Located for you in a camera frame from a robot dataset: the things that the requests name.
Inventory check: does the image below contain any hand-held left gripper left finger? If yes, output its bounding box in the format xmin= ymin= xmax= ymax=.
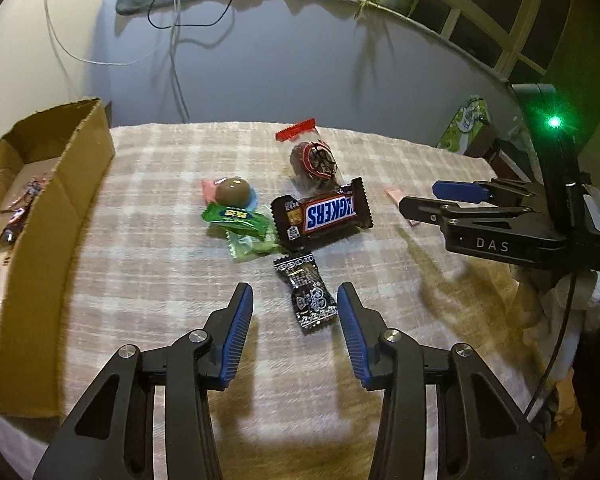
xmin=32 ymin=282 xmax=255 ymax=480

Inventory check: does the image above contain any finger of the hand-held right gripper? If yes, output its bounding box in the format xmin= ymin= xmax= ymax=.
xmin=399 ymin=195 xmax=536 ymax=226
xmin=432 ymin=178 xmax=538 ymax=206

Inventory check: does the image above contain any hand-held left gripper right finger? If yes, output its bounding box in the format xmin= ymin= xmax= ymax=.
xmin=337 ymin=282 xmax=561 ymax=480

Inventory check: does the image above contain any pink packet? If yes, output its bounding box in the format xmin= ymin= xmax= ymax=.
xmin=384 ymin=187 xmax=421 ymax=228

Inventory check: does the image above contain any black candy packet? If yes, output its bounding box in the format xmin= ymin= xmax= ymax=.
xmin=272 ymin=253 xmax=340 ymax=336

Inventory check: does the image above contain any pale green candy packet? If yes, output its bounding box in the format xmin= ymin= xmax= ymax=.
xmin=227 ymin=227 xmax=283 ymax=263

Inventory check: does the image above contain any brown chocolate bar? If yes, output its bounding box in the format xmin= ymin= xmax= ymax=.
xmin=271 ymin=176 xmax=375 ymax=253

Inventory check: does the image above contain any round brown chocolate candy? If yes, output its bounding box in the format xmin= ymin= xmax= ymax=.
xmin=201 ymin=175 xmax=257 ymax=211

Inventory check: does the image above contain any brown cardboard box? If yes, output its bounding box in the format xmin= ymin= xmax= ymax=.
xmin=0 ymin=98 xmax=116 ymax=418

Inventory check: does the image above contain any green tissue box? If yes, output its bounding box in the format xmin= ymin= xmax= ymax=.
xmin=437 ymin=94 xmax=496 ymax=156

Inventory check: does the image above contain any plaid tablecloth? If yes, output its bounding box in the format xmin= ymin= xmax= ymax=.
xmin=0 ymin=121 xmax=556 ymax=480

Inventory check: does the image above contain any white window frame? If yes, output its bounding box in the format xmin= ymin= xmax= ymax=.
xmin=420 ymin=0 xmax=600 ymax=91

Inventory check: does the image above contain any white power cable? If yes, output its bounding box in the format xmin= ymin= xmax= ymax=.
xmin=165 ymin=0 xmax=190 ymax=123

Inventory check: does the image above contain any thin white cable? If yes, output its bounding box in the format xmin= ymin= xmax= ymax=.
xmin=44 ymin=0 xmax=148 ymax=66

